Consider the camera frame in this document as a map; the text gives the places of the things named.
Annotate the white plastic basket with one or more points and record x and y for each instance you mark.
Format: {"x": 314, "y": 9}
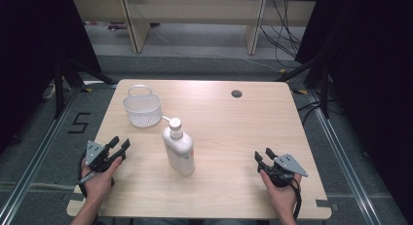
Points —
{"x": 142, "y": 109}

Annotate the black metal stand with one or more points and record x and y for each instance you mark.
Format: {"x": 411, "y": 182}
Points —
{"x": 60, "y": 88}
{"x": 324, "y": 88}

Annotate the beige office desk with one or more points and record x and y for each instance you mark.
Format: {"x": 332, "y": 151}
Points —
{"x": 195, "y": 10}

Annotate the black curtain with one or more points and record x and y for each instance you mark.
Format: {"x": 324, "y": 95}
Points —
{"x": 39, "y": 56}
{"x": 373, "y": 72}

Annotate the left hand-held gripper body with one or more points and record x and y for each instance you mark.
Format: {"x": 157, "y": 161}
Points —
{"x": 94, "y": 151}

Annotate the white pump bottle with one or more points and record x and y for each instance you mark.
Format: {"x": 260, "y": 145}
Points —
{"x": 180, "y": 150}

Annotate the person's left hand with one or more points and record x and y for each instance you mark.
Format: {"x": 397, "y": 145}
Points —
{"x": 97, "y": 184}

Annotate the purple thing on floor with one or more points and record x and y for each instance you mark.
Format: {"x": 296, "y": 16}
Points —
{"x": 116, "y": 26}

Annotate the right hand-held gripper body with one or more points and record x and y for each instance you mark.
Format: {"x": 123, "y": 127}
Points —
{"x": 287, "y": 163}

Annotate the person's right hand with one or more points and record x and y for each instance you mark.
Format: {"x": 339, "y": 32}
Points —
{"x": 285, "y": 197}

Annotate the metal floor rail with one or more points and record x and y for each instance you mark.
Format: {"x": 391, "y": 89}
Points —
{"x": 344, "y": 166}
{"x": 35, "y": 160}

